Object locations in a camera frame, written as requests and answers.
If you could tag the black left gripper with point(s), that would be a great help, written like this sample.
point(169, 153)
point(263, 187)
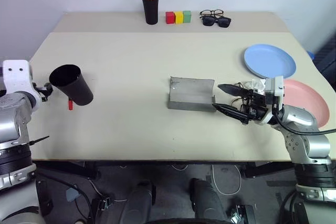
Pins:
point(43, 90)

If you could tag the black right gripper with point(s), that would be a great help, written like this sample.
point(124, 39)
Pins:
point(258, 108)

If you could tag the tortoiseshell glasses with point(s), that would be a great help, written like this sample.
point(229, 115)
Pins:
point(237, 100)

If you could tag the black pen cup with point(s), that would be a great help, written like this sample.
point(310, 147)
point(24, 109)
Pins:
point(74, 85)

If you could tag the pink plate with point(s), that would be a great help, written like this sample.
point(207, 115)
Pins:
point(304, 100)

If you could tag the crumpled white tissue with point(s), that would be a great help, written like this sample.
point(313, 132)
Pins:
point(258, 84)

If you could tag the red marker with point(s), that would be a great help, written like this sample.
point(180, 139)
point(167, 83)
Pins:
point(71, 105)

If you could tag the blue plate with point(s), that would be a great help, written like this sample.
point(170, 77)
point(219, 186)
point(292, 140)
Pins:
point(269, 60)

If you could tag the black sunglasses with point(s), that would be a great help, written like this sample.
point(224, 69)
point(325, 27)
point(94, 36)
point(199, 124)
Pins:
point(216, 22)

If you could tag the thin black-rimmed glasses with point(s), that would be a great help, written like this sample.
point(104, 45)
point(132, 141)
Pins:
point(211, 12)

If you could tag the green block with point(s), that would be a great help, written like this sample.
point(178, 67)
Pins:
point(187, 16)

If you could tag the yellow block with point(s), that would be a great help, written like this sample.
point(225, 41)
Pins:
point(179, 17)

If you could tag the dark grey rounded shape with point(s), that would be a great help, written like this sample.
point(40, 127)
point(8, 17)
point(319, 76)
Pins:
point(207, 200)
point(139, 203)

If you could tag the black chair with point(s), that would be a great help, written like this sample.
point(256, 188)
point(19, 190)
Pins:
point(325, 56)

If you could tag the red block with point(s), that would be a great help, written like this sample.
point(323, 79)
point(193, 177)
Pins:
point(170, 18)

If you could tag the grey power adapter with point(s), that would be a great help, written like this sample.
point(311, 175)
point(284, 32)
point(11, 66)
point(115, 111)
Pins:
point(72, 194)

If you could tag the black pen holder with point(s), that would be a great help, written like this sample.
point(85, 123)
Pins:
point(151, 11)

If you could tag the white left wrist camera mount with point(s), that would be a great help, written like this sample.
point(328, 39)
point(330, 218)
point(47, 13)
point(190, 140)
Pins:
point(15, 74)

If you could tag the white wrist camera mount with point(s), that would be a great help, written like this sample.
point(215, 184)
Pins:
point(274, 87)
point(15, 74)

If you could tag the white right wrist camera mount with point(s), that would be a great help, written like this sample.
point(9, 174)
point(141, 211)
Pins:
point(274, 87)

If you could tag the black table frame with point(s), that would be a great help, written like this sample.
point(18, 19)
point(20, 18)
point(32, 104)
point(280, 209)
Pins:
point(157, 163)

